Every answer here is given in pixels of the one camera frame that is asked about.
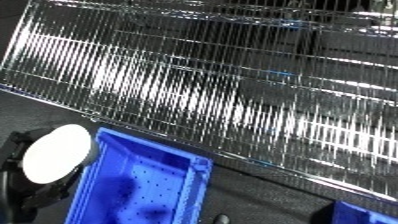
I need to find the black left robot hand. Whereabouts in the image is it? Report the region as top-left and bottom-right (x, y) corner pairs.
(0, 128), (100, 218)

